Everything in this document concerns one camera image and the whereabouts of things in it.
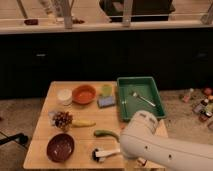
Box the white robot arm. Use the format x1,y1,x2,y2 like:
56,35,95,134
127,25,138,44
120,110,213,171

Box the green plastic cup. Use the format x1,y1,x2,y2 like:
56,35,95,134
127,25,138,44
101,84,112,97

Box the white paper cup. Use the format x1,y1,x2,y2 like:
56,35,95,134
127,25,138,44
57,89,72,105

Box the blue sponge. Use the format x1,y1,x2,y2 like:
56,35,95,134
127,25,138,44
97,96,115,108

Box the orange bowl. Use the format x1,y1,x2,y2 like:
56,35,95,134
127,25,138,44
72,84,96,105

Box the green plastic tray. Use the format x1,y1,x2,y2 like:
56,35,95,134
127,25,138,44
117,77,166,122

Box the metal fork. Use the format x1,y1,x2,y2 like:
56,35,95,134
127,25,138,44
132,92,156,107

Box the yellow banana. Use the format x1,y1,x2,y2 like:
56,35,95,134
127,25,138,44
72,120,96,128

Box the wooden folding table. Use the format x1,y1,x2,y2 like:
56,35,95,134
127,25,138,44
22,80,177,171

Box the bunch of red grapes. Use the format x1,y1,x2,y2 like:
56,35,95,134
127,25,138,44
53,112,73,132

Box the dark red bowl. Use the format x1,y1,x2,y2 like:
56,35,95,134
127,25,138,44
46,133,75,163

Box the small wooden box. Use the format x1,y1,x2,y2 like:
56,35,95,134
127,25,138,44
137,158,147,167

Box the black stand on floor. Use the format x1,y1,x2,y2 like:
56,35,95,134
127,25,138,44
0,132,29,146

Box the bottles on floor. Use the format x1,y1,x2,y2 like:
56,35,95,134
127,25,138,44
180,87,213,123

